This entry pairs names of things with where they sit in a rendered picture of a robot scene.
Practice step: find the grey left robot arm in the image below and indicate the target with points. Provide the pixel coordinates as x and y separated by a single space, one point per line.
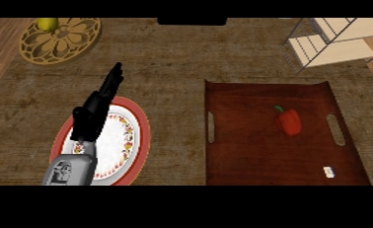
70 169

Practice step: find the yellow-green fruit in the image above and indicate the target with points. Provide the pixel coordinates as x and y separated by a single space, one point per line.
48 23

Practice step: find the small white label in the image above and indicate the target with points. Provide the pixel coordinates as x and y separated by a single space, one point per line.
330 171

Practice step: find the red-rimmed floral plate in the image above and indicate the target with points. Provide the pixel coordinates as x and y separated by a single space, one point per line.
119 141

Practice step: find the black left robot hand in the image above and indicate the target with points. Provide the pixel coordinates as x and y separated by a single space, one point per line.
95 111

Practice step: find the round carved wooden trivet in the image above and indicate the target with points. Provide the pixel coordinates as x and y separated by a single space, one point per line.
61 41

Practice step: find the red bell pepper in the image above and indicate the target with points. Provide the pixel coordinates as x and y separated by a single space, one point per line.
290 121

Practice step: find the dark brown wooden tray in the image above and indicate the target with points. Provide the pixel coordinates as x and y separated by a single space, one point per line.
272 153

